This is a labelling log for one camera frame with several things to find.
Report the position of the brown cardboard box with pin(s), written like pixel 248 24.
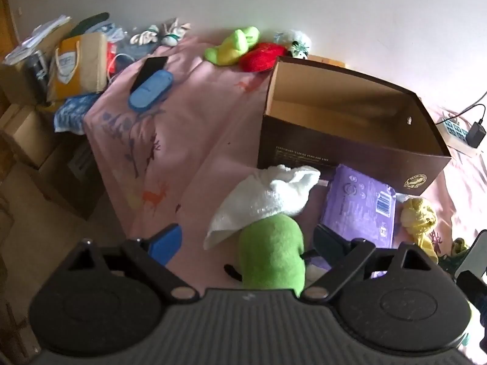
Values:
pixel 342 159

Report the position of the white gloves bundle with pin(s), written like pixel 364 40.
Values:
pixel 144 36

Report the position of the dark green phone stand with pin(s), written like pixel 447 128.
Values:
pixel 475 296

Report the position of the lime yellow plush toy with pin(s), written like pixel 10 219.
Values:
pixel 232 45

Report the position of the stack of papers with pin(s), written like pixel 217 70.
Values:
pixel 38 34

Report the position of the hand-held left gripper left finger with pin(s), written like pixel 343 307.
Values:
pixel 167 244

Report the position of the black smartphone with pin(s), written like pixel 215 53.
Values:
pixel 150 70

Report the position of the yellow and brown paper bag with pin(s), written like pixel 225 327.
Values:
pixel 81 64

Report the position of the white towel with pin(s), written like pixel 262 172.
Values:
pixel 262 197

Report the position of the white bunny doll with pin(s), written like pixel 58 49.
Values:
pixel 173 34

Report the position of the light cardboard box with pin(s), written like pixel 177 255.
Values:
pixel 26 137

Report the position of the green plush toy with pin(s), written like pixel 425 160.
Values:
pixel 270 251

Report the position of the dark green insole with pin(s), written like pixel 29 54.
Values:
pixel 91 21

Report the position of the yellow cloth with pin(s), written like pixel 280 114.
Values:
pixel 416 216

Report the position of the blue oval case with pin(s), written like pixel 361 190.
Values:
pixel 150 91

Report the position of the purple tissue pack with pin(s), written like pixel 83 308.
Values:
pixel 354 205

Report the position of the black bottle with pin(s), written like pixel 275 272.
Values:
pixel 38 74

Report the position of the smartphone on stand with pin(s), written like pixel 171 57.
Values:
pixel 479 251

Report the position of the black charger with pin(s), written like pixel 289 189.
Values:
pixel 477 134

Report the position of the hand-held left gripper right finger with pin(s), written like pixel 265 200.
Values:
pixel 329 244

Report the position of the yellow flat box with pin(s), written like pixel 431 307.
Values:
pixel 327 61

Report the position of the blue white patterned cloth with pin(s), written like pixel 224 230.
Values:
pixel 74 112

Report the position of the white power strip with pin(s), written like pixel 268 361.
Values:
pixel 454 131

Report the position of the red plush toy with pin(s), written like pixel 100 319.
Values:
pixel 260 57

